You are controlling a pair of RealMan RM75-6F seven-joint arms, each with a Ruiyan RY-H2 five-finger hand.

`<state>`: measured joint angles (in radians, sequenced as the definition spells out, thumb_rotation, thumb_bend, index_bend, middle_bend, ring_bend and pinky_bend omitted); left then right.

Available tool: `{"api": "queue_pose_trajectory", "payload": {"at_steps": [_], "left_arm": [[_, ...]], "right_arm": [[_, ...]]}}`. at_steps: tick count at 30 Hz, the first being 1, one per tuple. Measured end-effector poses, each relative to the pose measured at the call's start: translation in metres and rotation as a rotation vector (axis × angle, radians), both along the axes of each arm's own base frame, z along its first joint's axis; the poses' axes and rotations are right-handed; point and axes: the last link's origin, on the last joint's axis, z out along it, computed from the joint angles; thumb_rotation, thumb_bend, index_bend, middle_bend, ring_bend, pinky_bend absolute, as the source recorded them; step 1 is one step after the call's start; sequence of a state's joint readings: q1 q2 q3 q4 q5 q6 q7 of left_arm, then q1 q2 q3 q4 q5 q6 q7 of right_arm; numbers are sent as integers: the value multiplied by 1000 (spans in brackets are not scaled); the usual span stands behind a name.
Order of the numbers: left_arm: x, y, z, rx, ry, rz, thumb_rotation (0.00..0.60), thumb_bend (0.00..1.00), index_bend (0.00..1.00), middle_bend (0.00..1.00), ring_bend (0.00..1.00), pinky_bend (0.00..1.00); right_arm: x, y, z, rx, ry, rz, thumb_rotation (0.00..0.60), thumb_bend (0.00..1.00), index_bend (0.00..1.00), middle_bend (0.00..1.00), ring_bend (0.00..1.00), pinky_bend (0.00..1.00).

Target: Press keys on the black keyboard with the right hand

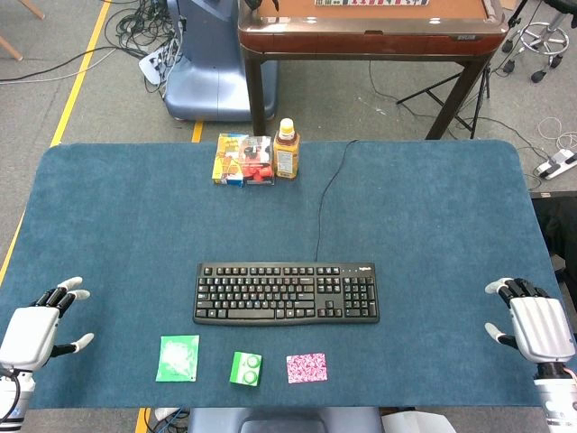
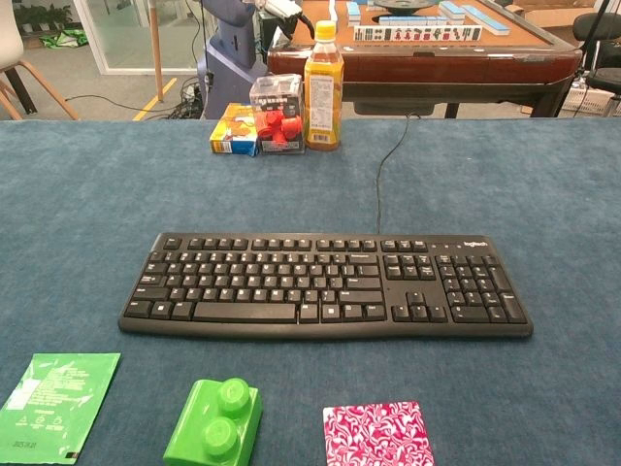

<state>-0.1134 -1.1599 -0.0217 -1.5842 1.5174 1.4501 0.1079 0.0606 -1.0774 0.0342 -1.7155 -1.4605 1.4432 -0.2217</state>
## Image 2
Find black Logitech keyboard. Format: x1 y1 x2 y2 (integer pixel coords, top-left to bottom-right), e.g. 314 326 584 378
117 232 535 341

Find green foil sachet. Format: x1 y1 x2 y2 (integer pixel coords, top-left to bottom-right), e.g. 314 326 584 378
0 352 122 466

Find row of mahjong tiles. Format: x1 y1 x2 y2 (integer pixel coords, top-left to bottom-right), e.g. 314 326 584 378
353 24 483 43

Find black floor cables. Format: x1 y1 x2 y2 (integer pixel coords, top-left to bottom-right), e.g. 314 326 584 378
64 77 205 120

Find blue table cloth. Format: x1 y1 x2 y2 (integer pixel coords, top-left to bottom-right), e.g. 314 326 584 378
0 117 621 466

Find yellow blue snack box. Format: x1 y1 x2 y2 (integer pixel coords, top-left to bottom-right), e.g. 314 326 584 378
209 102 261 158

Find orange juice bottle yellow cap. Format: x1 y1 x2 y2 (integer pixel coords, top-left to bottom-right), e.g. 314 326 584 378
303 19 345 152

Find brown mahjong table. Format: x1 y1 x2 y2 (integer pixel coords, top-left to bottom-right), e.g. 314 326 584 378
266 0 583 119

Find potted green plants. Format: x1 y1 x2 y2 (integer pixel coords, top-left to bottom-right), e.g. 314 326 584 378
13 3 74 33

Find green bag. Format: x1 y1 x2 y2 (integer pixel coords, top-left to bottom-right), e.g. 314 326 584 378
39 28 90 50

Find wooden chair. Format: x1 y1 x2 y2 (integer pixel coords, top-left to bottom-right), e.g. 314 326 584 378
0 0 80 121

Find cardboard box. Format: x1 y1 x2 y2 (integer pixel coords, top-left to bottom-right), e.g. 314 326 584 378
513 0 603 28

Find green two-stud building block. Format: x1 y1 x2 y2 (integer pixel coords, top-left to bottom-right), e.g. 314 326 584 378
162 378 264 466

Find clear box with red puzzle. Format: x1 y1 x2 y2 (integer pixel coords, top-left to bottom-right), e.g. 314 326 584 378
248 73 307 156

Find wooden pole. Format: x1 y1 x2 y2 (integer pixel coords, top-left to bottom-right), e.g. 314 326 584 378
147 0 165 104

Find white plastic crate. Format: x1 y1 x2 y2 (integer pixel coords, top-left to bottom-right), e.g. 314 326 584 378
560 80 621 118

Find black keyboard cable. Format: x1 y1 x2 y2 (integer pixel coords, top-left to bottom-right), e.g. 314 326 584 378
376 113 421 235

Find pink white patterned square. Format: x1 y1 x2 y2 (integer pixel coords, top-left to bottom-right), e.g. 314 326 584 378
322 400 436 466

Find black office chair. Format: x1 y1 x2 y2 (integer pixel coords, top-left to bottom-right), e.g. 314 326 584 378
572 12 621 93

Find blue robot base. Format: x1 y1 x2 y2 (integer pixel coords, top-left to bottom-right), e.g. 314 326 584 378
196 0 271 120

